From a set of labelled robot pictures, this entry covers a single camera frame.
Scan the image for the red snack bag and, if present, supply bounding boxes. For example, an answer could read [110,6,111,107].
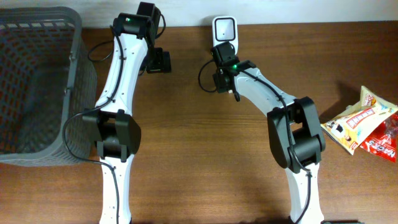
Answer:
[360,113,397,162]

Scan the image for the grey plastic mesh basket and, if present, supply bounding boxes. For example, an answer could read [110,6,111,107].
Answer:
[1,7,97,167]

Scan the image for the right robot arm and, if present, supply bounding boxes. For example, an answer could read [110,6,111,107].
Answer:
[211,42,325,223]

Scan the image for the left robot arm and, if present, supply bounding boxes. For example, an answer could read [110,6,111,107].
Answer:
[82,2,172,223]

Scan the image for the white barcode scanner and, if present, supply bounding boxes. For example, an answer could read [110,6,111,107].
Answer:
[211,16,239,55]

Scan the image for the cream noodle packet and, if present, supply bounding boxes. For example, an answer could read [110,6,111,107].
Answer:
[321,86,397,155]

